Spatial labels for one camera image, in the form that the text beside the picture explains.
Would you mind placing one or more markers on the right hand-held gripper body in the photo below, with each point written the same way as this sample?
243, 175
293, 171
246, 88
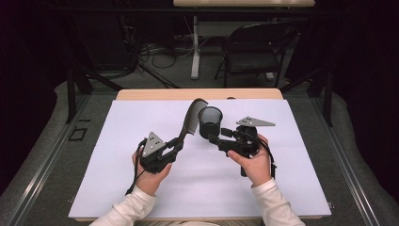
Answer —
243, 141

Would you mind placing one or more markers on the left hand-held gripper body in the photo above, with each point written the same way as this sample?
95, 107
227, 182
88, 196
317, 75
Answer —
153, 153

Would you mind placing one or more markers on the black mesh pen cup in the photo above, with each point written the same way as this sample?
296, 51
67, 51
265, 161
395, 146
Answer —
209, 130

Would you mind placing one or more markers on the black comb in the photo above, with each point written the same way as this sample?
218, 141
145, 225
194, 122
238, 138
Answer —
193, 117

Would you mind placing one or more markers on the person's left hand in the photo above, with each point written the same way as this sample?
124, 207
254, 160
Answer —
152, 183

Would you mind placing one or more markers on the person's right hand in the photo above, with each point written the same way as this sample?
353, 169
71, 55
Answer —
257, 169

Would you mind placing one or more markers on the white board sheet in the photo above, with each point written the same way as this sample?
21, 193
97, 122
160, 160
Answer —
204, 194

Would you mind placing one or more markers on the black folding chair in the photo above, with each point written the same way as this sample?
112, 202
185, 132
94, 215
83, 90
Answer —
254, 62

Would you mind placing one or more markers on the white desk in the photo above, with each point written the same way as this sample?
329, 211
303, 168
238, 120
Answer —
195, 47

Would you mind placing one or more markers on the black metal stand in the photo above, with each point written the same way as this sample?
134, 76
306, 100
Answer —
71, 94
327, 94

